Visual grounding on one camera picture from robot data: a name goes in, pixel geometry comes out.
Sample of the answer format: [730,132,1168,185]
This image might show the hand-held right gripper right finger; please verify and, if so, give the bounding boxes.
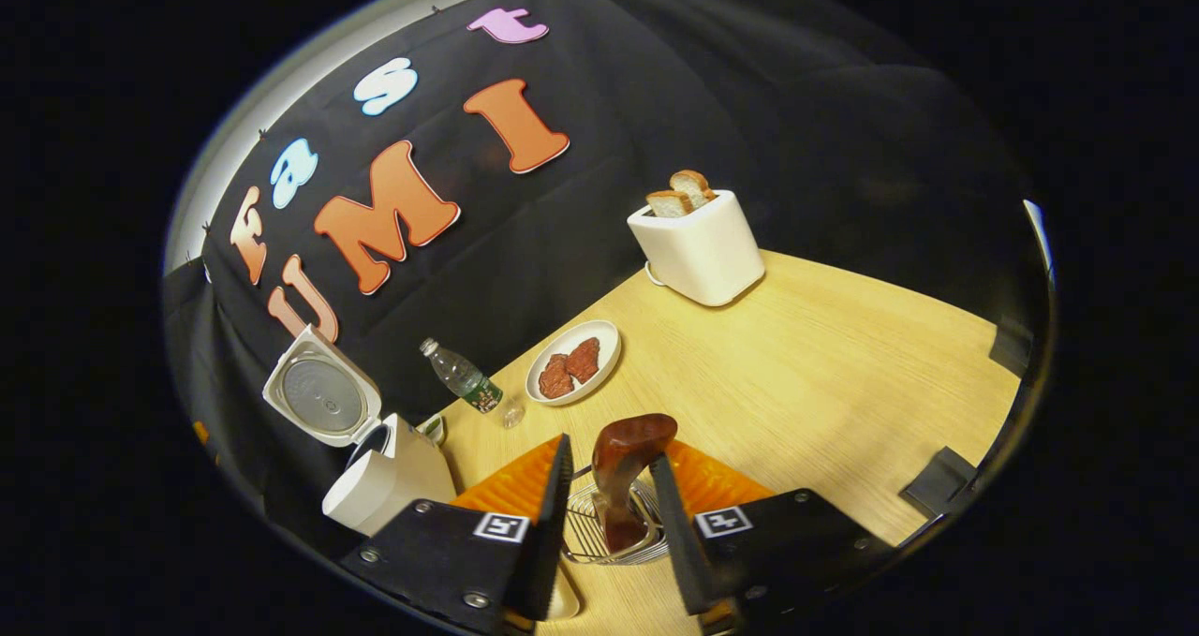
[650,441,896,628]

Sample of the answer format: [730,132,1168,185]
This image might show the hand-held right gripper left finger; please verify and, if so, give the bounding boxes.
[340,434,574,635]

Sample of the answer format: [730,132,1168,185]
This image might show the wire chopstick holder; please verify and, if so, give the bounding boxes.
[560,467,672,567]

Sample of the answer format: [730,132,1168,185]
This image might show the cream box of rice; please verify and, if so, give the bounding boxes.
[548,569,583,622]

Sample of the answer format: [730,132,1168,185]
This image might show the dark wooden spoon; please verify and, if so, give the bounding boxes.
[591,413,678,555]

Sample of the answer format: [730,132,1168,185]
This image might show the white rice cooker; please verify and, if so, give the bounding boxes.
[262,325,458,537]

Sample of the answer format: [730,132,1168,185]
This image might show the clear plastic water bottle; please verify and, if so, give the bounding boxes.
[419,337,527,430]

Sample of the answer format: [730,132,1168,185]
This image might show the white round plate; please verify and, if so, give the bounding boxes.
[525,319,622,407]

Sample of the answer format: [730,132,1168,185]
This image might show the black table clamp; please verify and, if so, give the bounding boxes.
[899,446,981,521]

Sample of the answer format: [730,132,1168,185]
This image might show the white toaster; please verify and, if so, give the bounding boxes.
[627,189,766,307]

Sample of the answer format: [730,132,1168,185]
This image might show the black backdrop cloth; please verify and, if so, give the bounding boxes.
[161,0,1052,534]

